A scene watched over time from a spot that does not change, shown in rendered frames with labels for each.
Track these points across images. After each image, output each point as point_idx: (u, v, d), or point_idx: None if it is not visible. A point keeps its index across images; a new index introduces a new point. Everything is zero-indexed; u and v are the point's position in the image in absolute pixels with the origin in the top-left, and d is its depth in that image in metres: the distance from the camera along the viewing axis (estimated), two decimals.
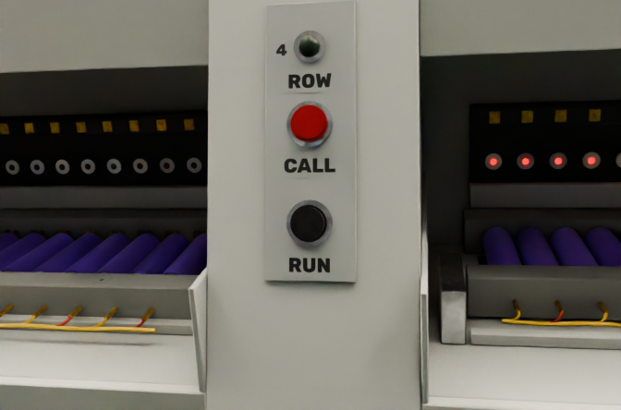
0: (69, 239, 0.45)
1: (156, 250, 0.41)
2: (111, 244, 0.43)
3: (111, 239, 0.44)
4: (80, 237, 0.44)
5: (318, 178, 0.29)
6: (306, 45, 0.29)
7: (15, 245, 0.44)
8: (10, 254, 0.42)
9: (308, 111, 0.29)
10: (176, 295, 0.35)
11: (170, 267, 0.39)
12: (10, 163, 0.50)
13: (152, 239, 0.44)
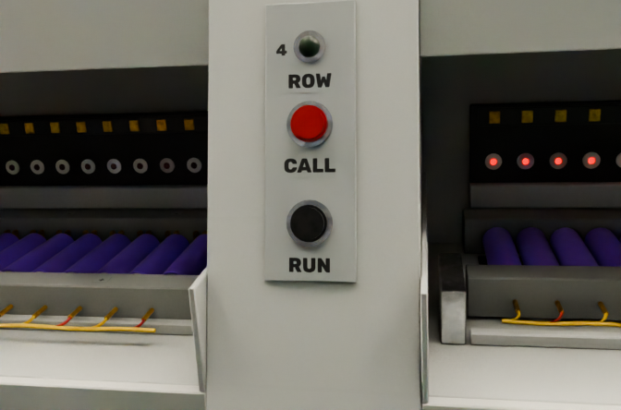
0: (69, 239, 0.45)
1: (156, 250, 0.41)
2: (111, 244, 0.43)
3: (111, 239, 0.44)
4: (80, 237, 0.44)
5: (318, 178, 0.29)
6: (306, 45, 0.29)
7: (15, 245, 0.44)
8: (10, 254, 0.42)
9: (308, 111, 0.29)
10: (176, 295, 0.35)
11: (170, 267, 0.39)
12: (10, 163, 0.50)
13: (152, 239, 0.44)
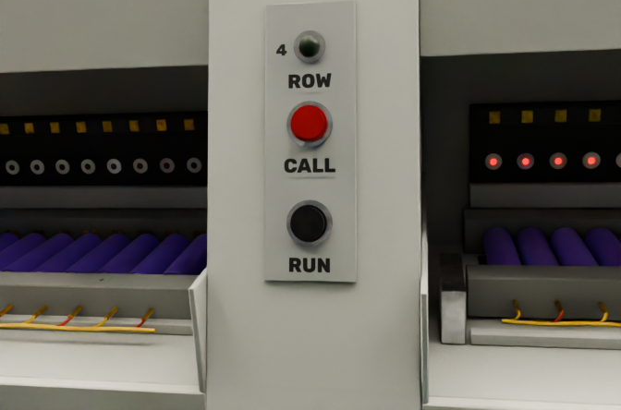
0: (69, 239, 0.45)
1: (156, 250, 0.41)
2: (111, 244, 0.43)
3: (111, 239, 0.44)
4: (80, 237, 0.44)
5: (318, 178, 0.29)
6: (306, 45, 0.29)
7: (15, 245, 0.44)
8: (10, 254, 0.42)
9: (308, 111, 0.29)
10: (176, 295, 0.35)
11: (170, 267, 0.39)
12: (10, 163, 0.50)
13: (152, 239, 0.44)
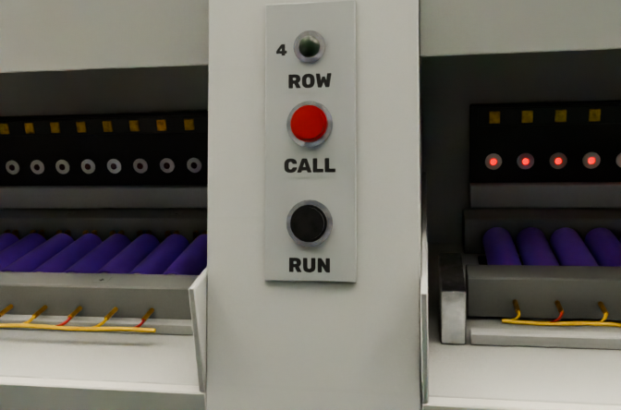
0: (69, 239, 0.45)
1: (156, 250, 0.41)
2: (111, 244, 0.43)
3: (111, 239, 0.44)
4: (80, 237, 0.44)
5: (318, 178, 0.29)
6: (306, 45, 0.29)
7: (15, 245, 0.44)
8: (10, 254, 0.42)
9: (308, 111, 0.29)
10: (176, 295, 0.35)
11: (170, 267, 0.39)
12: (10, 163, 0.50)
13: (152, 239, 0.44)
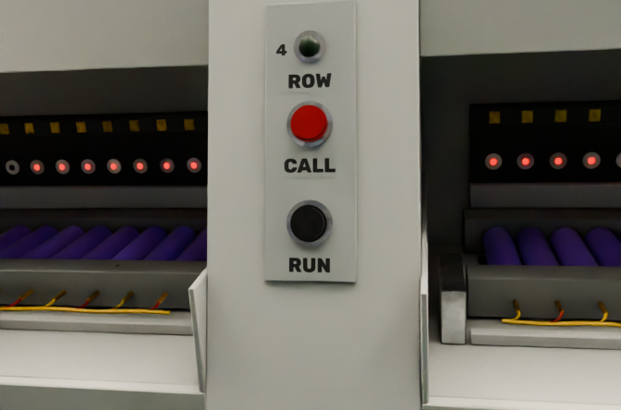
0: (80, 231, 0.47)
1: (165, 241, 0.43)
2: (121, 235, 0.45)
3: (121, 231, 0.45)
4: (91, 229, 0.46)
5: (318, 178, 0.29)
6: (306, 45, 0.29)
7: (29, 236, 0.45)
8: (24, 245, 0.44)
9: (308, 111, 0.29)
10: (189, 279, 0.37)
11: (179, 257, 0.40)
12: (10, 163, 0.50)
13: (160, 231, 0.45)
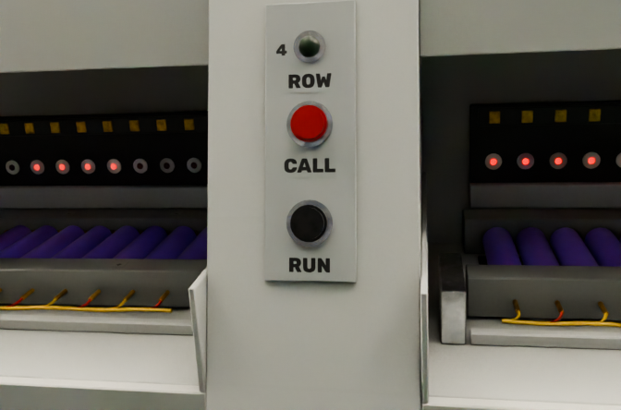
0: (80, 231, 0.47)
1: (165, 241, 0.43)
2: (121, 235, 0.45)
3: (121, 231, 0.45)
4: (91, 229, 0.46)
5: (318, 178, 0.29)
6: (306, 45, 0.29)
7: (29, 236, 0.45)
8: (24, 245, 0.44)
9: (308, 111, 0.29)
10: (191, 277, 0.37)
11: (179, 257, 0.40)
12: (10, 163, 0.50)
13: (160, 231, 0.45)
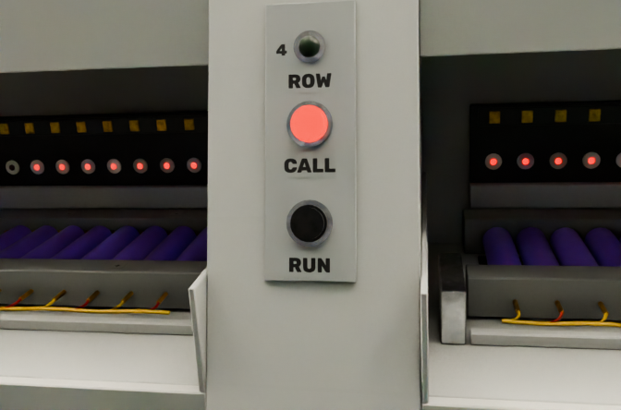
0: (80, 231, 0.47)
1: (165, 241, 0.43)
2: (121, 235, 0.45)
3: (121, 231, 0.45)
4: (91, 229, 0.46)
5: (318, 178, 0.29)
6: (306, 45, 0.29)
7: (29, 236, 0.45)
8: (24, 245, 0.44)
9: (308, 111, 0.29)
10: (189, 279, 0.37)
11: (179, 257, 0.40)
12: (10, 163, 0.50)
13: (160, 231, 0.45)
